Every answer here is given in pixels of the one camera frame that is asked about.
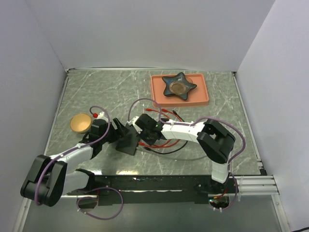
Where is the aluminium frame rail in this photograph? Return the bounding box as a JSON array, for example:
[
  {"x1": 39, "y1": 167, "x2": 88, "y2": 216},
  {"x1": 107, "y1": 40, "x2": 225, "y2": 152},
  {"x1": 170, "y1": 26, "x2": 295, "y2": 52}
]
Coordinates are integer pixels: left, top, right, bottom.
[{"x1": 62, "y1": 175, "x2": 278, "y2": 196}]

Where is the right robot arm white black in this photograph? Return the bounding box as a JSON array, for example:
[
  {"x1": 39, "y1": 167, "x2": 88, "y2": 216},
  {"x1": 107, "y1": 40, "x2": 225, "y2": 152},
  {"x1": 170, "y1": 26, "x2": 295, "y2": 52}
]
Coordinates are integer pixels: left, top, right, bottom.
[{"x1": 131, "y1": 114, "x2": 236, "y2": 193}]

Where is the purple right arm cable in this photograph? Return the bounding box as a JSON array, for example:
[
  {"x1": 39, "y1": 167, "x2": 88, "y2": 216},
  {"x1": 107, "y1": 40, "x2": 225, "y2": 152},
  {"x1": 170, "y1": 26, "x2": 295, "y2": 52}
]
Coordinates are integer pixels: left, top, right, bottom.
[{"x1": 127, "y1": 98, "x2": 247, "y2": 213}]

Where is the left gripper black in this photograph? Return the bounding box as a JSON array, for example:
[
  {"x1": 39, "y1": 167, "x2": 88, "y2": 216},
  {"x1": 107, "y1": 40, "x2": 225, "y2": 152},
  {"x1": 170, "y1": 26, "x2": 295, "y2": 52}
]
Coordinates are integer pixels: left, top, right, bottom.
[{"x1": 100, "y1": 117, "x2": 130, "y2": 144}]

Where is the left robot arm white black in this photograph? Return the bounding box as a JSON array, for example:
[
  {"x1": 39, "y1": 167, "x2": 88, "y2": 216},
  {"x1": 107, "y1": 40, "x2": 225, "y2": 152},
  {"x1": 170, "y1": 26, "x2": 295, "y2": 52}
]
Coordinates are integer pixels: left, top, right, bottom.
[{"x1": 20, "y1": 118, "x2": 129, "y2": 207}]

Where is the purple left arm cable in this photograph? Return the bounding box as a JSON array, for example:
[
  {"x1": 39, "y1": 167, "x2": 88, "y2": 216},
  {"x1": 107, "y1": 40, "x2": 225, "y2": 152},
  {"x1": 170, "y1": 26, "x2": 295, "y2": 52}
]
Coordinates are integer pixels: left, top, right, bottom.
[{"x1": 34, "y1": 105, "x2": 111, "y2": 206}]

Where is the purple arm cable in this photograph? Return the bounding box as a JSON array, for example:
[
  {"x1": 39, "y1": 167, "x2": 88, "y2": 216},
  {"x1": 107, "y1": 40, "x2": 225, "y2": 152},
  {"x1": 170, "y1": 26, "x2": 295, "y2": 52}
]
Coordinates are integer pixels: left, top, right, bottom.
[
  {"x1": 127, "y1": 98, "x2": 247, "y2": 213},
  {"x1": 34, "y1": 105, "x2": 111, "y2": 206}
]

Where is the salmon pink tray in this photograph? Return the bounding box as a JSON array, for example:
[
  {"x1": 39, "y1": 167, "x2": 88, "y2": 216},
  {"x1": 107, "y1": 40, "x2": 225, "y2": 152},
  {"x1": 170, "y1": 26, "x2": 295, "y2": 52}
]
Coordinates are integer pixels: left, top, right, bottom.
[{"x1": 150, "y1": 73, "x2": 209, "y2": 108}]

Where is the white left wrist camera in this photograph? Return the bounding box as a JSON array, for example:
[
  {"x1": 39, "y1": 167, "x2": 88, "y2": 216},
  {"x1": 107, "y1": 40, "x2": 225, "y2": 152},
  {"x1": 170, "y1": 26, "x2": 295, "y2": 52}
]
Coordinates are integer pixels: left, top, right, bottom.
[{"x1": 92, "y1": 112, "x2": 108, "y2": 122}]

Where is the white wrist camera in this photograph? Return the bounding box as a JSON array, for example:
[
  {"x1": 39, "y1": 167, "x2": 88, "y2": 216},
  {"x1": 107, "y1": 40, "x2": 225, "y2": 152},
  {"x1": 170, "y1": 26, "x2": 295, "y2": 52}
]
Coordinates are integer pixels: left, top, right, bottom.
[
  {"x1": 92, "y1": 112, "x2": 108, "y2": 122},
  {"x1": 127, "y1": 116, "x2": 142, "y2": 134}
]

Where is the dark blue star dish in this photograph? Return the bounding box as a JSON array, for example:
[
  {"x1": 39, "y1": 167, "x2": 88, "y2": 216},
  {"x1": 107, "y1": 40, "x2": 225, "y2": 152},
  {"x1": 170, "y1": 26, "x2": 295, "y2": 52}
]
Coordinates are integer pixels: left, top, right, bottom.
[{"x1": 162, "y1": 72, "x2": 197, "y2": 101}]

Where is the black network switch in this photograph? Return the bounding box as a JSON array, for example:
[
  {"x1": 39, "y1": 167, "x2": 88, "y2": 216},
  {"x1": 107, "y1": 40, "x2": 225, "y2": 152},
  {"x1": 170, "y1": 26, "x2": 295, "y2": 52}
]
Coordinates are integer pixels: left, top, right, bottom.
[{"x1": 115, "y1": 124, "x2": 140, "y2": 156}]

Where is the black ethernet cable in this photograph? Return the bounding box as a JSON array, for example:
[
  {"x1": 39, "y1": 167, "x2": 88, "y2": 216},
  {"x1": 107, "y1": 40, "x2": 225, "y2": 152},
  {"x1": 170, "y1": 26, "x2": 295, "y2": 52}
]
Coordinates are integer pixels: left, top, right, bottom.
[{"x1": 144, "y1": 110, "x2": 188, "y2": 155}]

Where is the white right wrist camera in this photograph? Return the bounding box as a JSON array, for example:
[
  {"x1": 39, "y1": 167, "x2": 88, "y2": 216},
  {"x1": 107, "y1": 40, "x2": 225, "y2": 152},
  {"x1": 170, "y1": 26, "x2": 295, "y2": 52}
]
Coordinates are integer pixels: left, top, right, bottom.
[{"x1": 127, "y1": 116, "x2": 142, "y2": 134}]

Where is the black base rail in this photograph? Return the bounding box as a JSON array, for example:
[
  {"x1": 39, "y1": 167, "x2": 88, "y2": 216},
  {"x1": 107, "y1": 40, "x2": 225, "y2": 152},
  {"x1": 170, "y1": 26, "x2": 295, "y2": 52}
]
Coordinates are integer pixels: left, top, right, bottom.
[{"x1": 36, "y1": 169, "x2": 266, "y2": 206}]

